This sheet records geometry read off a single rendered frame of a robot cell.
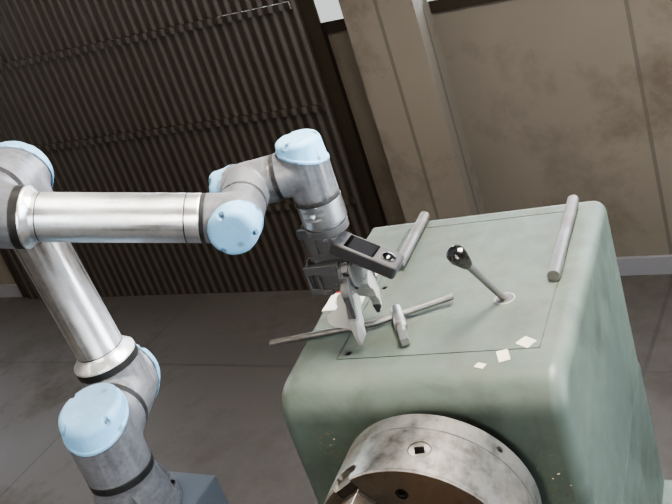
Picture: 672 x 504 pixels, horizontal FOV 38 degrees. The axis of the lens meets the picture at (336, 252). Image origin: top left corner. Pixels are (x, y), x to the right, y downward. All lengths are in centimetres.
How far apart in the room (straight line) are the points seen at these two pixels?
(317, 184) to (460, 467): 48
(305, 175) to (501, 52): 240
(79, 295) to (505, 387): 72
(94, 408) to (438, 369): 56
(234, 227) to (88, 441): 45
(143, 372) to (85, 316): 15
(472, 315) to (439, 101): 227
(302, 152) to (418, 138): 246
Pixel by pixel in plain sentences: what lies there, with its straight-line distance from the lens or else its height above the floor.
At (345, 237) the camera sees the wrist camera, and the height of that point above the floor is 145.
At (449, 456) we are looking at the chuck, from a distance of 141.
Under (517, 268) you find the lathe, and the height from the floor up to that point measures 125.
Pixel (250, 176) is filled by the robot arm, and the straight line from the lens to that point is 149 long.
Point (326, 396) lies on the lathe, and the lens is 158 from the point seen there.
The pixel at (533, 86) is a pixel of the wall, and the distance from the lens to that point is 385.
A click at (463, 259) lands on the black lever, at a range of 153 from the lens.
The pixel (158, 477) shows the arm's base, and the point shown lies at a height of 116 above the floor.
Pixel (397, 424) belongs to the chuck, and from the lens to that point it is 147.
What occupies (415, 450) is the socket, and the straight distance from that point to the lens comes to 142.
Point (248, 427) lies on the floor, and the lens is 390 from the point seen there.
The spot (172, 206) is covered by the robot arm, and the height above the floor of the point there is 163.
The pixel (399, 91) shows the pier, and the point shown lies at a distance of 388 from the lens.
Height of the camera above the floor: 209
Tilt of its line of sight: 25 degrees down
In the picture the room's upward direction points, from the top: 19 degrees counter-clockwise
